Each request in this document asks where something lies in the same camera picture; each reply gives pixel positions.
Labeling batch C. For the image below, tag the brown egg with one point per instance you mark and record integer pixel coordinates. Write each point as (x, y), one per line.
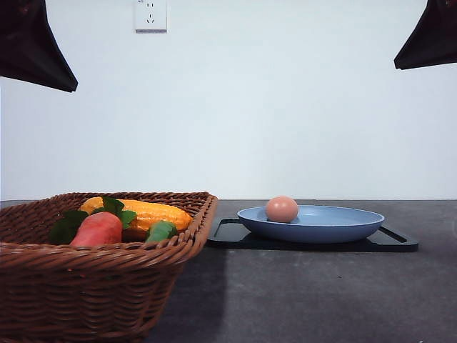
(282, 209)

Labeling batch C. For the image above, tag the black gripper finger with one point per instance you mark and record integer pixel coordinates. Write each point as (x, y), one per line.
(29, 49)
(433, 40)

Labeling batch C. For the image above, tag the brown wicker basket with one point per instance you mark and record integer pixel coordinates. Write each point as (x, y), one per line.
(149, 272)

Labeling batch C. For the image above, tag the white wall power socket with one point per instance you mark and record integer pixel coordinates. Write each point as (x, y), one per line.
(150, 16)

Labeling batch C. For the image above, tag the black serving tray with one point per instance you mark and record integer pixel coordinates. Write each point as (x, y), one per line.
(228, 233)

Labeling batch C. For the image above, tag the blue round plate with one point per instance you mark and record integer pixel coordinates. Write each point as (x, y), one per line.
(312, 225)

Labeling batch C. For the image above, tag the green carrot leaves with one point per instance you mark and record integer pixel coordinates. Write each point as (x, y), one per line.
(64, 228)

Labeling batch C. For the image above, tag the yellow corn cob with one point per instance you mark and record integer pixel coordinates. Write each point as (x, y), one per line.
(147, 214)

